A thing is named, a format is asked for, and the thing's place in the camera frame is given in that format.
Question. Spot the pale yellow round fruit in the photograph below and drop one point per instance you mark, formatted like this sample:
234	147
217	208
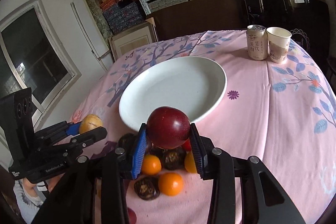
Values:
90	122

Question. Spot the dark brown water chestnut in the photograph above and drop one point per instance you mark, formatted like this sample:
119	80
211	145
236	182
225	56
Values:
147	188

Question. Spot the yellow-orange round fruit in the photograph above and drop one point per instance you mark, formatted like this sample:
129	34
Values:
189	163

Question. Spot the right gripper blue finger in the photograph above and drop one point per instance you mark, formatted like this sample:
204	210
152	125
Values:
73	128

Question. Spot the black glass cabinet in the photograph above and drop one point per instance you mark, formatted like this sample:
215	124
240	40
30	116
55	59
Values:
308	18

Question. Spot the orange tangerine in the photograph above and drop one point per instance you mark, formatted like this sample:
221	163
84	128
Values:
170	184

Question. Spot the framed picture leaning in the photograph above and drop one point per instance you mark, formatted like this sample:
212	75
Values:
134	37

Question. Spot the dark wooden cabinet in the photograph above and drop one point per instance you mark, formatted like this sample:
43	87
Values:
197	16

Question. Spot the white paper cup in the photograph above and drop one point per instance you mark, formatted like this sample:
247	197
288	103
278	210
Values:
279	40

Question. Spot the pink floral tablecloth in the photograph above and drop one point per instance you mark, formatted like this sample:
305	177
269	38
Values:
282	113

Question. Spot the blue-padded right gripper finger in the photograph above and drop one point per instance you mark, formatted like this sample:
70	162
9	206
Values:
264	200
120	165

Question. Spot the window with white frame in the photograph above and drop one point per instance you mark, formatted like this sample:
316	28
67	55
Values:
32	56

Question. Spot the white oval plate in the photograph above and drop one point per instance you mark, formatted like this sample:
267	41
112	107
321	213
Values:
193	84

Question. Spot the beige drink can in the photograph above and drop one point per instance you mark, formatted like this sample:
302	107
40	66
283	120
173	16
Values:
257	43

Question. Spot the dark red plum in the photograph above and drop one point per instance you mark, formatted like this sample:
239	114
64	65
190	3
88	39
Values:
168	127

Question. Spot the small orange kumquat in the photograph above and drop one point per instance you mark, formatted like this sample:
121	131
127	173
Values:
151	165

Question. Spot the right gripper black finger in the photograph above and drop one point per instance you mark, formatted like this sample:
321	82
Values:
88	138

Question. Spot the small red tomato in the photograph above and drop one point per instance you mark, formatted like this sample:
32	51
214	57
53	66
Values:
187	146

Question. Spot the dark chestnut upper left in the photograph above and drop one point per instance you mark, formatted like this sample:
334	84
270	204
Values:
128	142

